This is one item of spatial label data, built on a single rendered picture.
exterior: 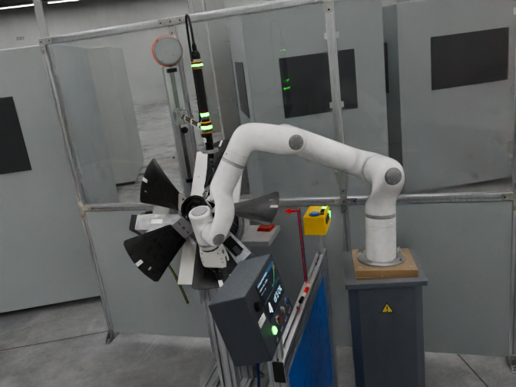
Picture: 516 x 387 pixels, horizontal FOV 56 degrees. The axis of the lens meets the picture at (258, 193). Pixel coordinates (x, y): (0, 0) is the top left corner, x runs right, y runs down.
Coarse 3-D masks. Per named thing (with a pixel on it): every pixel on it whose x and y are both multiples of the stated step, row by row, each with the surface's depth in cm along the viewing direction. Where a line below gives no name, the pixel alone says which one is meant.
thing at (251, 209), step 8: (248, 200) 211; (256, 200) 208; (264, 200) 207; (240, 208) 204; (248, 208) 203; (256, 208) 202; (264, 208) 201; (272, 208) 201; (240, 216) 199; (248, 216) 198; (256, 216) 198; (264, 216) 197; (272, 216) 197; (264, 224) 194
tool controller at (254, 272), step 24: (240, 264) 143; (264, 264) 136; (240, 288) 125; (264, 288) 130; (216, 312) 123; (240, 312) 120; (264, 312) 126; (288, 312) 141; (240, 336) 123; (264, 336) 122; (240, 360) 125; (264, 360) 123
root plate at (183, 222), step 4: (180, 220) 210; (184, 220) 210; (172, 224) 209; (176, 224) 209; (180, 224) 210; (184, 224) 210; (188, 224) 211; (176, 228) 210; (180, 228) 210; (188, 228) 211; (192, 228) 212; (180, 232) 211; (184, 232) 211; (188, 232) 212; (192, 232) 212; (184, 236) 212
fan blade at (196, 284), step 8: (200, 264) 196; (232, 264) 201; (200, 272) 195; (208, 272) 195; (224, 272) 197; (200, 280) 193; (208, 280) 194; (216, 280) 194; (224, 280) 195; (200, 288) 192; (208, 288) 192
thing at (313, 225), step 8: (312, 208) 232; (320, 208) 230; (328, 208) 230; (304, 216) 223; (312, 216) 221; (320, 216) 220; (304, 224) 222; (312, 224) 221; (320, 224) 220; (328, 224) 227; (312, 232) 222; (320, 232) 221
